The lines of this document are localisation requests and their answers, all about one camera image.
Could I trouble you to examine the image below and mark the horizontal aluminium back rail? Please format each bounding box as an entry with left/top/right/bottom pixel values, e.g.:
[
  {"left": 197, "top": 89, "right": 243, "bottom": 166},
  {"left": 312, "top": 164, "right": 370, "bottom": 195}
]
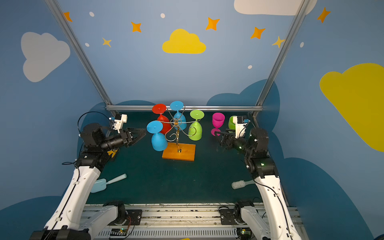
[{"left": 105, "top": 105, "right": 263, "bottom": 112}]

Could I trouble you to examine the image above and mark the red wine glass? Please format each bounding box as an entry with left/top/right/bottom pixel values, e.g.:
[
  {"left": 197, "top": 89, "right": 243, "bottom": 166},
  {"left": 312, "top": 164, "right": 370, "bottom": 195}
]
[{"left": 152, "top": 104, "right": 172, "bottom": 135}]

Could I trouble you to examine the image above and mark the front aluminium rail bed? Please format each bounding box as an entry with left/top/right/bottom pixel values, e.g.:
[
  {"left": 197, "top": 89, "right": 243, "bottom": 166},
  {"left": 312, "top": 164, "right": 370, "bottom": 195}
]
[{"left": 74, "top": 203, "right": 310, "bottom": 240}]

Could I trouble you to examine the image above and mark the right aluminium frame post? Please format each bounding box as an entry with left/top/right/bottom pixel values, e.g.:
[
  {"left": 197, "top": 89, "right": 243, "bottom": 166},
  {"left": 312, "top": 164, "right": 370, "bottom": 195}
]
[{"left": 256, "top": 0, "right": 311, "bottom": 110}]

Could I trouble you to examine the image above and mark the aluminium frame post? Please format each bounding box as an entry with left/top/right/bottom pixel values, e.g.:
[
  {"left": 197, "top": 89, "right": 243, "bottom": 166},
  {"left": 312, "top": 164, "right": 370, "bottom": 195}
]
[
  {"left": 45, "top": 0, "right": 113, "bottom": 106},
  {"left": 256, "top": 0, "right": 311, "bottom": 110}
]

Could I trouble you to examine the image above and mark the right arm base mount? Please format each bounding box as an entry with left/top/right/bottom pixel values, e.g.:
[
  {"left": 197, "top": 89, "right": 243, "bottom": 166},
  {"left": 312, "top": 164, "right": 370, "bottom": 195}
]
[{"left": 218, "top": 201, "right": 271, "bottom": 240}]

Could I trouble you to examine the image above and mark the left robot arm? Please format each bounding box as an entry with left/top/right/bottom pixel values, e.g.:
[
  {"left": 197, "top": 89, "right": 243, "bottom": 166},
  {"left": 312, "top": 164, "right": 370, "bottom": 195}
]
[{"left": 30, "top": 123, "right": 146, "bottom": 240}]

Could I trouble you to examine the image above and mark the blue wine glass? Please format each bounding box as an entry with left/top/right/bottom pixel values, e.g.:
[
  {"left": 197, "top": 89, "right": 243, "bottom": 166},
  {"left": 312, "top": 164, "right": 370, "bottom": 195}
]
[
  {"left": 147, "top": 121, "right": 168, "bottom": 152},
  {"left": 170, "top": 101, "right": 187, "bottom": 130}
]

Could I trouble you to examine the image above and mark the magenta wine glass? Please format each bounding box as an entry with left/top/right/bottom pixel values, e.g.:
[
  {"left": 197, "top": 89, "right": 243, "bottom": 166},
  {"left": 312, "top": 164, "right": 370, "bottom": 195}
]
[{"left": 211, "top": 113, "right": 225, "bottom": 136}]

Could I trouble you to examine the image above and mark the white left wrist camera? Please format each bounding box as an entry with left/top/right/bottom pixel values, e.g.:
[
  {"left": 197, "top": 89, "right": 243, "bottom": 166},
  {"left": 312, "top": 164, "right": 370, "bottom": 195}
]
[{"left": 109, "top": 114, "right": 128, "bottom": 134}]

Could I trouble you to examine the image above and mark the white scrub brush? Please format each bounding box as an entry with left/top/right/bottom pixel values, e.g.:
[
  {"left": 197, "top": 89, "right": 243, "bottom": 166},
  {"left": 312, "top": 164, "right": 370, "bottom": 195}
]
[{"left": 231, "top": 180, "right": 255, "bottom": 190}]

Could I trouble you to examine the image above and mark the wooden rack base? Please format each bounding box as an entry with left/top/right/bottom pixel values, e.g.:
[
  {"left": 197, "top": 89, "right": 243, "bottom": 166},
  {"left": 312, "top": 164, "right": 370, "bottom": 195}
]
[{"left": 162, "top": 143, "right": 196, "bottom": 162}]

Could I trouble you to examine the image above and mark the green wine glass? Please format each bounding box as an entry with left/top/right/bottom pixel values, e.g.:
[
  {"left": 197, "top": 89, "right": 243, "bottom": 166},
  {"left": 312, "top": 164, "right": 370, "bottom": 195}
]
[
  {"left": 226, "top": 116, "right": 237, "bottom": 133},
  {"left": 188, "top": 110, "right": 205, "bottom": 141}
]

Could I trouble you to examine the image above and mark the left aluminium frame post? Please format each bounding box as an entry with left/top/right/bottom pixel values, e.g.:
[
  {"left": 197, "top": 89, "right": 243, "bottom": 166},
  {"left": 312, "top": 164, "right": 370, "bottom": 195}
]
[{"left": 45, "top": 0, "right": 113, "bottom": 106}]

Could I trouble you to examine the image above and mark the yellow glove with logo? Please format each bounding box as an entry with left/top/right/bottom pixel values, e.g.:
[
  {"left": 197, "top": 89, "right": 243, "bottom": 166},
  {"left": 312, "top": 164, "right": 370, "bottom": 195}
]
[{"left": 108, "top": 149, "right": 119, "bottom": 159}]

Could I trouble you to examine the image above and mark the light blue plastic scoop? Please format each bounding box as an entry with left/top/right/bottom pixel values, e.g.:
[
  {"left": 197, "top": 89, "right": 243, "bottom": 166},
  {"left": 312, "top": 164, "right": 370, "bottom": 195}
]
[{"left": 91, "top": 174, "right": 127, "bottom": 193}]

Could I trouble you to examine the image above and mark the gold wire wine glass rack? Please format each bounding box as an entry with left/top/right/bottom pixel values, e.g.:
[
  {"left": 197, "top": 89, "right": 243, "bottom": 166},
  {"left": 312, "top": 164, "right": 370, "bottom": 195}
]
[{"left": 166, "top": 106, "right": 194, "bottom": 144}]

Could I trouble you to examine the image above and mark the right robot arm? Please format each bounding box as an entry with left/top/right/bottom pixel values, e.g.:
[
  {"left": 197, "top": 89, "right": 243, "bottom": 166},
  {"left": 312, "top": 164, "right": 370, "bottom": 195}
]
[{"left": 215, "top": 128, "right": 301, "bottom": 240}]

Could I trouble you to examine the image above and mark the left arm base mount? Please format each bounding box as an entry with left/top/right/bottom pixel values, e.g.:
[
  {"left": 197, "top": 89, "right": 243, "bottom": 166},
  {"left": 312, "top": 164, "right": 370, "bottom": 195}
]
[{"left": 79, "top": 201, "right": 143, "bottom": 240}]

